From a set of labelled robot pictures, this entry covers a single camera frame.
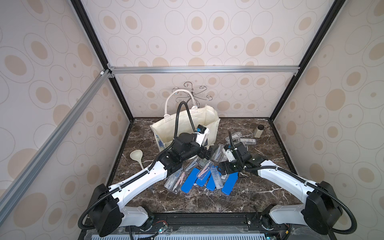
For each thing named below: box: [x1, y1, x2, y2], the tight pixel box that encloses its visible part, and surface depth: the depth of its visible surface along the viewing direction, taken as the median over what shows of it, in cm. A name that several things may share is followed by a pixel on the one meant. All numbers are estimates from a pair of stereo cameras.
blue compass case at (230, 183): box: [222, 172, 239, 195], surface depth 86 cm
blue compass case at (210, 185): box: [206, 173, 216, 191], surface depth 87 cm
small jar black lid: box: [254, 124, 265, 138], surface depth 106 cm
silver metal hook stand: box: [172, 81, 213, 108], surface depth 91 cm
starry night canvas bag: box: [150, 89, 221, 152], surface depth 87 cm
